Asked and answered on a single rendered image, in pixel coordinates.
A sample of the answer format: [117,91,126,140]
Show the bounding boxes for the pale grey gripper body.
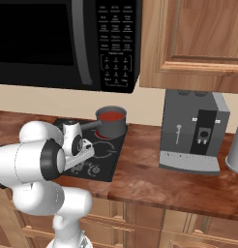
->
[63,146,95,172]

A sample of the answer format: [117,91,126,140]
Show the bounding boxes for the red marinara sauce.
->
[98,110,126,123]

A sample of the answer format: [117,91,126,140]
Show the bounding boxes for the black hob knob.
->
[88,164,103,175]
[74,163,87,173]

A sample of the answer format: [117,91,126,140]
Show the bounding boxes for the black hob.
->
[52,117,130,183]

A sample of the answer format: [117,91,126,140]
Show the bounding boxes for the grey saucepan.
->
[79,105,129,140]

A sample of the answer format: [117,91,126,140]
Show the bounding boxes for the wooden drawer front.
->
[159,226,238,248]
[79,212,136,248]

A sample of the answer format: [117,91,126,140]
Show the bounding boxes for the wooden base cupboard door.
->
[0,185,56,248]

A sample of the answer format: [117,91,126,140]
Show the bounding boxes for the grey coffee machine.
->
[158,89,232,176]

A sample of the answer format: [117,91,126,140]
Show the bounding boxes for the black microwave oven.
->
[0,0,143,95]

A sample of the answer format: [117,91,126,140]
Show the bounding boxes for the grey cone-shaped container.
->
[224,115,238,175]

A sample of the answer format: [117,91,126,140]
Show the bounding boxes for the grey microwave door handle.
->
[70,0,94,87]

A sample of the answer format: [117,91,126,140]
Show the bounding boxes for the wooden wall cupboard door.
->
[139,0,238,95]

